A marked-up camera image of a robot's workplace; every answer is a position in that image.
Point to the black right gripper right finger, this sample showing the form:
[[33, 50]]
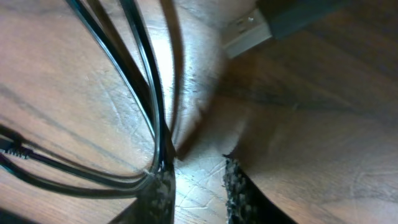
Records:
[[246, 204]]

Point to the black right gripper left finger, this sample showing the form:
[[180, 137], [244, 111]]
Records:
[[155, 204]]

